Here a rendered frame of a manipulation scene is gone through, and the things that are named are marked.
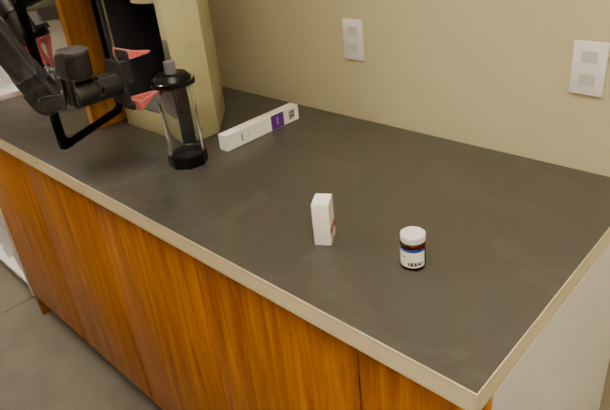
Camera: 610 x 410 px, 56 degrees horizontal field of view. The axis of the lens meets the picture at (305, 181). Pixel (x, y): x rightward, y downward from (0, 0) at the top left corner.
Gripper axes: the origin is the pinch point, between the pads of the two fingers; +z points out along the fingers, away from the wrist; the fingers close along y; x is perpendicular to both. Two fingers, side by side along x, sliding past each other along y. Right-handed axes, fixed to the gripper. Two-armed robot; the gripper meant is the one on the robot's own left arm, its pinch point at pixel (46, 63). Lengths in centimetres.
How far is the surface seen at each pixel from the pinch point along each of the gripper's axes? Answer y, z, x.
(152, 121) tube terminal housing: -7.5, 27.1, -15.3
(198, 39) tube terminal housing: -34.7, 13.1, -15.3
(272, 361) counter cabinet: -44, 75, 44
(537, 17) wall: -113, 43, -8
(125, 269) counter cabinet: 4, 56, 16
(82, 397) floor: 68, 101, 7
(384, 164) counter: -71, 59, 1
